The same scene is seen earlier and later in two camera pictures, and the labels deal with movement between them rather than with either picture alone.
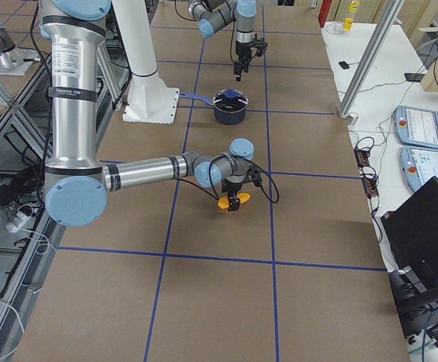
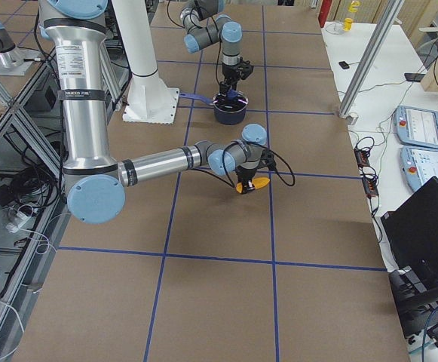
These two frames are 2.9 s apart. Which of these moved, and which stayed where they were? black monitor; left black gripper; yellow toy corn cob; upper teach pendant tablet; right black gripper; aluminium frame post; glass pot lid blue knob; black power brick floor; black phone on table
Moved: right black gripper; left black gripper; yellow toy corn cob
Stayed: upper teach pendant tablet; black power brick floor; aluminium frame post; black phone on table; glass pot lid blue knob; black monitor
